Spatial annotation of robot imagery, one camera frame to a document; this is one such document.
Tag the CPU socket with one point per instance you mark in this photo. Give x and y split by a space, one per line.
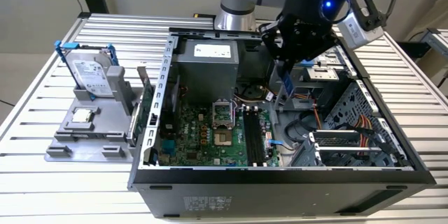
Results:
225 138

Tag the hard disk with blue carrier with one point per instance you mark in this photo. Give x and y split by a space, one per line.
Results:
90 72

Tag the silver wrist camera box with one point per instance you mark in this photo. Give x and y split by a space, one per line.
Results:
362 35

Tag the metal slat side table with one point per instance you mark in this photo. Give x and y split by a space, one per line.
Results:
438 37

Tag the green graphics card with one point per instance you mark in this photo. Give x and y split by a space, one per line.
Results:
147 108

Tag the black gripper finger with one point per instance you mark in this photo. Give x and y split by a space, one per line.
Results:
319 48
271 43

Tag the grey power supply unit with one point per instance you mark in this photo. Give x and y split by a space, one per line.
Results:
207 77

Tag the metal mesh disk bay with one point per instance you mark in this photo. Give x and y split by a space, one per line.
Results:
337 136

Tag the blue RAM stick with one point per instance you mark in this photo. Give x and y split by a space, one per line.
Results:
287 85

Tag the yellow black plug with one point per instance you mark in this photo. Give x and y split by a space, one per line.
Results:
198 15

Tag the green motherboard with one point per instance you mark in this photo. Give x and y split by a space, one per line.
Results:
225 155

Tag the black PC case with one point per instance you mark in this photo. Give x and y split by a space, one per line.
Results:
245 195

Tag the silver CPU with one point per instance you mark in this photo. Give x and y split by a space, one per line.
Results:
82 115

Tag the metal locking lever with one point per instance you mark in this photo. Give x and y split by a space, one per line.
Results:
233 117

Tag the grey parts rack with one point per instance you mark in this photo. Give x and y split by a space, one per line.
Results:
110 119

